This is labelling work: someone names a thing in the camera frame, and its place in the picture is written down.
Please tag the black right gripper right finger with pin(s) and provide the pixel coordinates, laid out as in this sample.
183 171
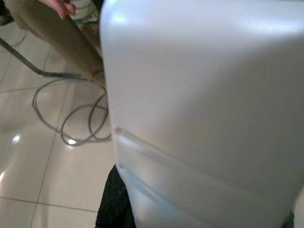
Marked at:
298 221

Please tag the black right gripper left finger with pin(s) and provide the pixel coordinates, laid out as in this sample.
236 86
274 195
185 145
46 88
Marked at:
114 202

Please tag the white plastic bottle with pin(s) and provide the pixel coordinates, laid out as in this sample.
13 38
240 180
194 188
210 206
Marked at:
202 107

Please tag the person in beige trousers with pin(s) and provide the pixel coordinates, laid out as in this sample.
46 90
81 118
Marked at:
59 38

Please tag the grey metal chair frame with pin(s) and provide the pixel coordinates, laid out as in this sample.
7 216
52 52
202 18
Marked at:
31 65

